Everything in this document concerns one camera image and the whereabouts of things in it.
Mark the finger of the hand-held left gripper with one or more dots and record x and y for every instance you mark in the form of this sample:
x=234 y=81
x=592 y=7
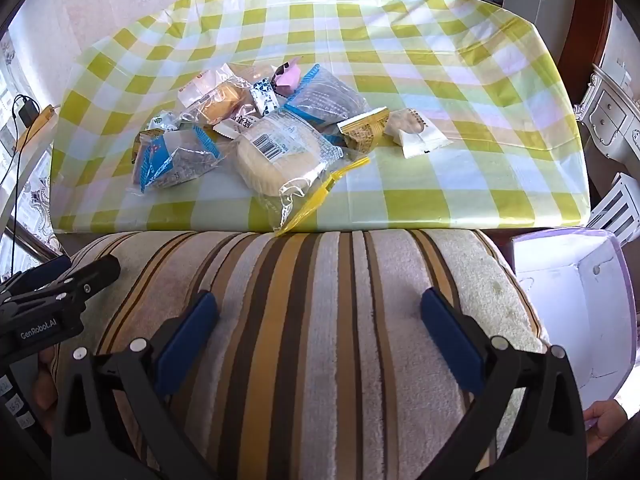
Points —
x=50 y=266
x=95 y=272

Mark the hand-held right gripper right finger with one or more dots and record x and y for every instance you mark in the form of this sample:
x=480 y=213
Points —
x=450 y=335

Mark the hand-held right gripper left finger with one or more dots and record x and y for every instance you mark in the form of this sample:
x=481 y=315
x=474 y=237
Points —
x=192 y=330

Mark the purple white cardboard box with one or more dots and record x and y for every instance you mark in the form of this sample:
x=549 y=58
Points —
x=550 y=310

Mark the small green white packet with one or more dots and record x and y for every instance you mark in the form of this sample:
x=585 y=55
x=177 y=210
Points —
x=162 y=121

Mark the yellow edged round bun packet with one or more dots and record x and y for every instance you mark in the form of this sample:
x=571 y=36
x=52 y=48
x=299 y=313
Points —
x=275 y=155

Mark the white round cookie packet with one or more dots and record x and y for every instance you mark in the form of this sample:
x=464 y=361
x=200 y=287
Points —
x=420 y=137

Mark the person's left hand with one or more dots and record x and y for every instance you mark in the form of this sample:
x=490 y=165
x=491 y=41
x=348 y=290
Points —
x=45 y=390

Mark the striped sofa blanket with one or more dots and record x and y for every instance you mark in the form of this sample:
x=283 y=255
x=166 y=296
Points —
x=325 y=310

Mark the blue printed dark bread packet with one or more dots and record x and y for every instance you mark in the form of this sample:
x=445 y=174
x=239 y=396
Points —
x=165 y=160

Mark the black charger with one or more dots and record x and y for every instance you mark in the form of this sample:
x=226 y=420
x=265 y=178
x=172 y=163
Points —
x=27 y=110

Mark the person's leg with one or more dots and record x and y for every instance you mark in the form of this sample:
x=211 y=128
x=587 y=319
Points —
x=605 y=422

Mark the white slatted stool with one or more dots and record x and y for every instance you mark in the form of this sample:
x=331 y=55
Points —
x=615 y=205

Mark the yellow snack packet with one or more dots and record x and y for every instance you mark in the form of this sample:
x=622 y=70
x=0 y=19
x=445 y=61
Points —
x=362 y=130

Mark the small blue white candy packet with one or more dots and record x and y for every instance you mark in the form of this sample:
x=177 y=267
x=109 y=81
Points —
x=265 y=97

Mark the small pink black packet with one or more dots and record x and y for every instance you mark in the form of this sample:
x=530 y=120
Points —
x=287 y=77

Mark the white ornate dressing table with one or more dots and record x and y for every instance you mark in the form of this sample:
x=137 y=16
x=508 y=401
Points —
x=610 y=110

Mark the green checked plastic tablecloth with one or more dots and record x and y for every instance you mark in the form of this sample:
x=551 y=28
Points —
x=400 y=60

